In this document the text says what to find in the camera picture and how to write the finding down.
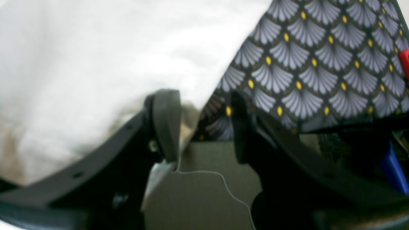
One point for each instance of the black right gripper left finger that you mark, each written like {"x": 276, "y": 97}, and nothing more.
{"x": 104, "y": 190}

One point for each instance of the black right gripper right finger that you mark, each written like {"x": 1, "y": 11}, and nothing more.
{"x": 302, "y": 190}

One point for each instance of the white T-shirt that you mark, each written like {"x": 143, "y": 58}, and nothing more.
{"x": 74, "y": 71}

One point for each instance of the fan patterned table cloth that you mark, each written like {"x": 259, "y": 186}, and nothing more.
{"x": 314, "y": 64}

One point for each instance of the red clamp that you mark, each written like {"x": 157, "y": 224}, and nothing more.
{"x": 404, "y": 59}

